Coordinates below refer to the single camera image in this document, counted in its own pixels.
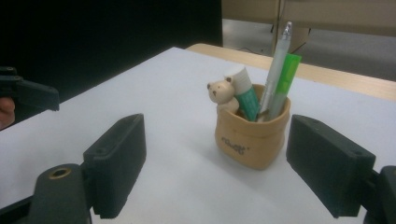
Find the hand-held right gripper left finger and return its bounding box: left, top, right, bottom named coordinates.
left=82, top=113, right=148, bottom=219

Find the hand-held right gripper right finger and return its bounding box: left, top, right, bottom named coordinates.
left=285, top=114, right=376, bottom=218

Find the tan pen holder with bear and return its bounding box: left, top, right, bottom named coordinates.
left=206, top=76, right=292, bottom=171

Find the green highlighter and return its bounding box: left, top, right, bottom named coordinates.
left=269, top=53, right=303, bottom=120

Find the clear pen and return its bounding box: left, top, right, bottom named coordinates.
left=258, top=21, right=293, bottom=122

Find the green and white glue stick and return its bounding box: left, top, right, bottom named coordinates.
left=223, top=66, right=261, bottom=122

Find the white board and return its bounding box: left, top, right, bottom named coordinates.
left=0, top=46, right=396, bottom=224

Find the light wooden table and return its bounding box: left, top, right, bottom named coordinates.
left=186, top=43, right=396, bottom=102

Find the black curtain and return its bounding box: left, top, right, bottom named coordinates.
left=0, top=0, right=224, bottom=125

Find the beige wooden shelf unit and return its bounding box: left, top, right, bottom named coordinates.
left=221, top=0, right=396, bottom=54

